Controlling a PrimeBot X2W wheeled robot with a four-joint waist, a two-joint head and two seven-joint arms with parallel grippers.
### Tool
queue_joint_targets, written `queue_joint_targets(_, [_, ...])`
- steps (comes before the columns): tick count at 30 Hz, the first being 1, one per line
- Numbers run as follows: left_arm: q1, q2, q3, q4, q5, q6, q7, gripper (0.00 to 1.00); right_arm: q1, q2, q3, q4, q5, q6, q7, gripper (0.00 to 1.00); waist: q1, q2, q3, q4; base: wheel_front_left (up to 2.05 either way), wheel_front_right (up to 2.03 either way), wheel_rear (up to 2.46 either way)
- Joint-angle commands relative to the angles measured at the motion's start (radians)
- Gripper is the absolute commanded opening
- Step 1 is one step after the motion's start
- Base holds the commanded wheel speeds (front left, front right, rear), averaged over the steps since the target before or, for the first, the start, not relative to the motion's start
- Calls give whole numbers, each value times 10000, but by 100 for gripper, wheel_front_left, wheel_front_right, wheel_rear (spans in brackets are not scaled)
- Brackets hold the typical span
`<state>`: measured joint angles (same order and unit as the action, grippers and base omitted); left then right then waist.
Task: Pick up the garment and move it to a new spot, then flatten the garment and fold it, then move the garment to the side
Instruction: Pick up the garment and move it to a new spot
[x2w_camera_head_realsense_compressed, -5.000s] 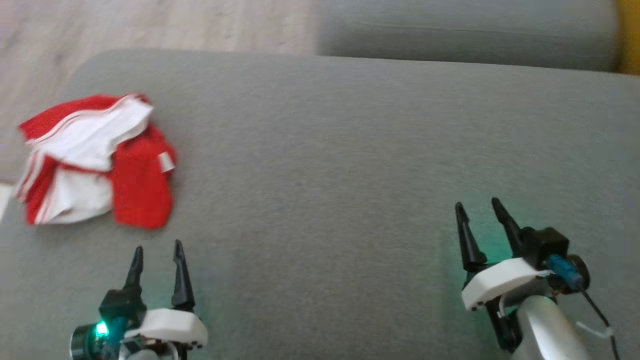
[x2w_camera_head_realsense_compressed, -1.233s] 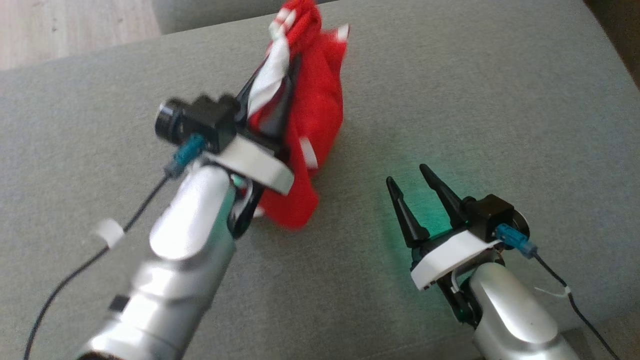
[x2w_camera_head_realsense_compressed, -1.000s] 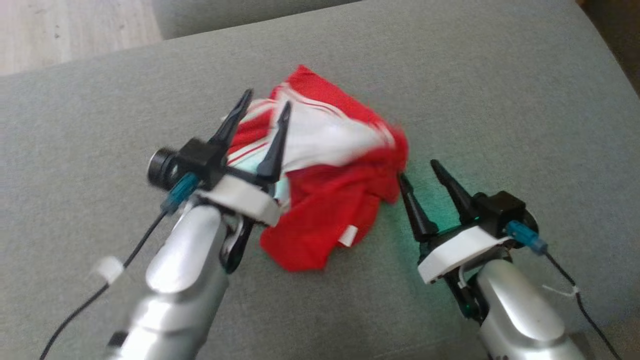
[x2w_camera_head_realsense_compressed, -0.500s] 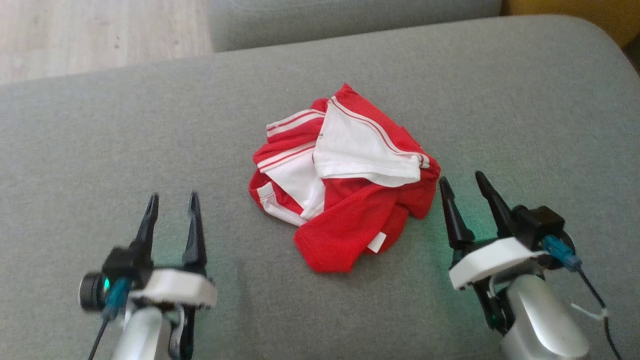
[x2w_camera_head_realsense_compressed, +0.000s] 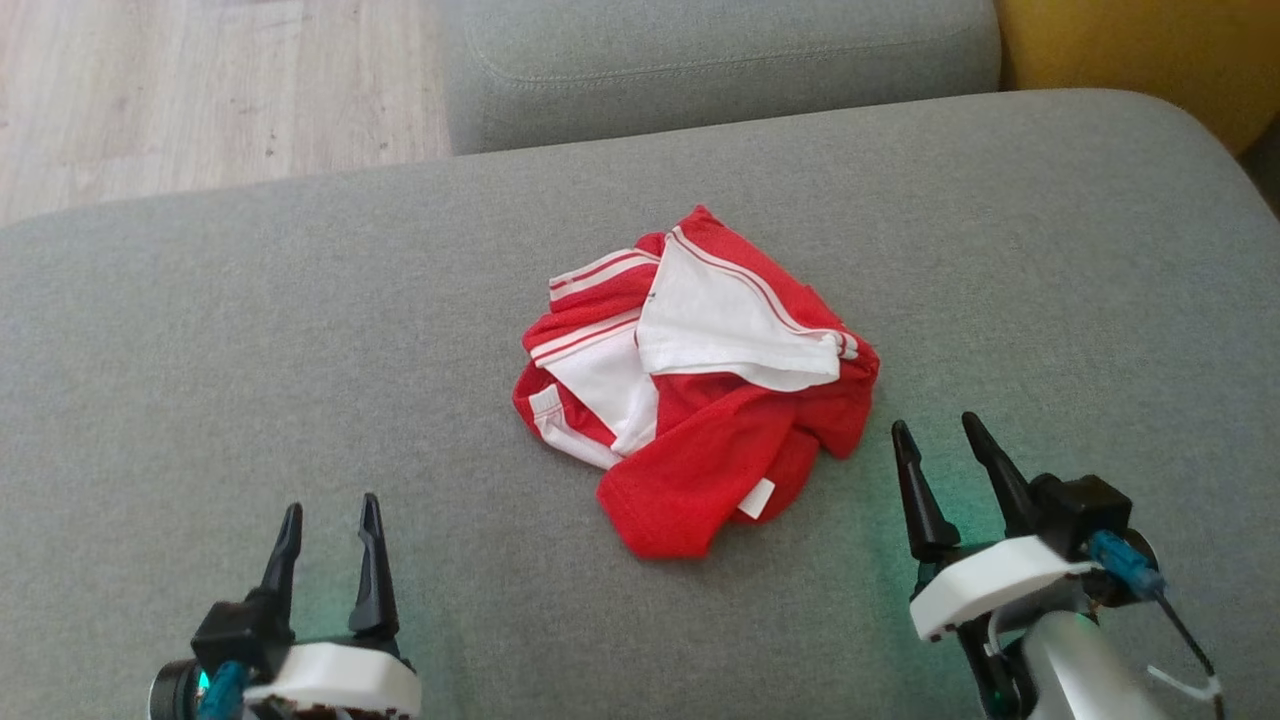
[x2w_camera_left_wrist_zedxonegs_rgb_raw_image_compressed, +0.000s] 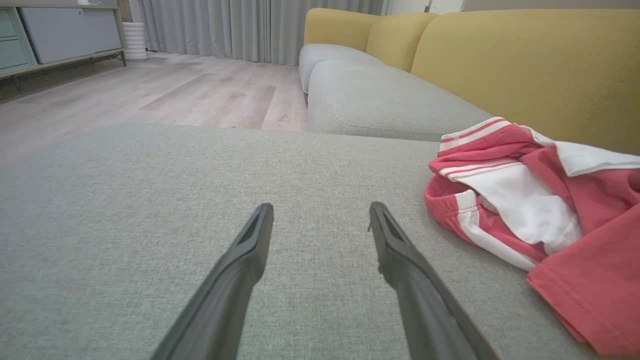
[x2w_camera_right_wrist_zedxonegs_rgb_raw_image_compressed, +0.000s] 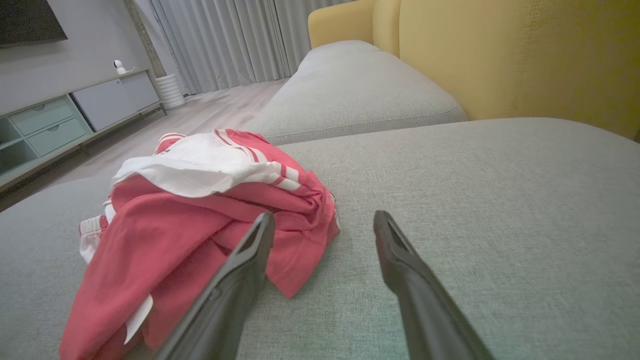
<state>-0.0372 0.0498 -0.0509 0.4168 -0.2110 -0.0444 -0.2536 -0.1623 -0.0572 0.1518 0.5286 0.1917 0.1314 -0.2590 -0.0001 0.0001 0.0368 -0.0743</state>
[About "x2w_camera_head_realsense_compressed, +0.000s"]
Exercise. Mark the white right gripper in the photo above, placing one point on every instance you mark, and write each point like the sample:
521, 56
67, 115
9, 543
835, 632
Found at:
990, 585

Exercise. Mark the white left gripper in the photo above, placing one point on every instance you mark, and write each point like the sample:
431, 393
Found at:
335, 680

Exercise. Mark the red white sports shorts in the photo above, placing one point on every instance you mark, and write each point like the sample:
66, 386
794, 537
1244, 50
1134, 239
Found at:
700, 450

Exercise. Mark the large grey sofa seat cushion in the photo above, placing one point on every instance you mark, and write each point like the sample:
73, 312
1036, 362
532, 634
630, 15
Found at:
300, 350

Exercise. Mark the large yellow back cushion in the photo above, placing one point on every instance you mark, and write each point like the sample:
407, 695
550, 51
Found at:
1150, 50

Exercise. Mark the narrow grey sofa seat cushion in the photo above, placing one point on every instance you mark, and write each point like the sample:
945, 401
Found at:
700, 70

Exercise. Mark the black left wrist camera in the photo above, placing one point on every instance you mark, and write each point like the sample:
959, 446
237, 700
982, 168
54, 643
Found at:
235, 630

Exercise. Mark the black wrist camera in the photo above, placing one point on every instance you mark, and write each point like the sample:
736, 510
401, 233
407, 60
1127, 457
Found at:
235, 630
1085, 510

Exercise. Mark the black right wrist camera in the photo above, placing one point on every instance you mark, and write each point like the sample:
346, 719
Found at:
1085, 510

